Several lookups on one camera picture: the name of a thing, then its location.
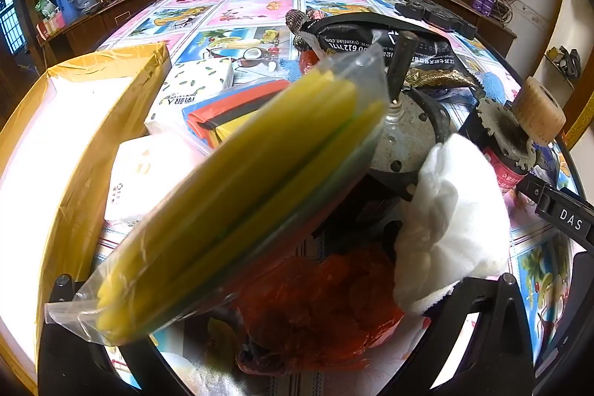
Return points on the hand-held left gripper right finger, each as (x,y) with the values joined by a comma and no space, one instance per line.
(506,331)

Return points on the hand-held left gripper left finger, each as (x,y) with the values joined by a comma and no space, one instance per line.
(60,363)

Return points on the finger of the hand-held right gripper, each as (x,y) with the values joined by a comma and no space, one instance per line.
(533,193)

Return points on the white cloth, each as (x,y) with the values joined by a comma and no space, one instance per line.
(450,210)

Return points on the white tissue pack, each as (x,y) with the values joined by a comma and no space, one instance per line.
(139,173)

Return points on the yellow taped cardboard box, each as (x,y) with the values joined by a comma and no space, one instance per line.
(79,136)

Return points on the clear bag of yellow sponges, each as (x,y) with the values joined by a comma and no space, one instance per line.
(241,192)

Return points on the blue knit cloth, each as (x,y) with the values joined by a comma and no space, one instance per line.
(290,69)

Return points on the leaf print tissue pack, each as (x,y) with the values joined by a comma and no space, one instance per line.
(195,85)

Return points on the red labelled cylinder with gear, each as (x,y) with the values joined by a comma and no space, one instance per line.
(503,145)

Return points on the tan wooden wheel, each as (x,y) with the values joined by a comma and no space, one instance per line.
(538,110)

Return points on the dark shoes on rack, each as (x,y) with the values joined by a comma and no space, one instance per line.
(564,59)

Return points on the grey motor with shaft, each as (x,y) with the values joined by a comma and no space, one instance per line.
(406,131)

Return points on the gold braided ribbon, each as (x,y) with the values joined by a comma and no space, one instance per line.
(436,77)

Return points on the red mesh bag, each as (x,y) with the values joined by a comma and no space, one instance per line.
(320,312)

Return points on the black metal tool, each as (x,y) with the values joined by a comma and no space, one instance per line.
(436,13)

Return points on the black printed plastic bag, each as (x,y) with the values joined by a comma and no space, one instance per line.
(352,36)

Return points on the small red object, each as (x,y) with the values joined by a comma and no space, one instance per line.
(307,62)

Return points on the pack of coloured felt sheets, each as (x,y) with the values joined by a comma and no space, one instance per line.
(218,113)

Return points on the printed plastic tablecloth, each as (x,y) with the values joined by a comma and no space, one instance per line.
(241,13)

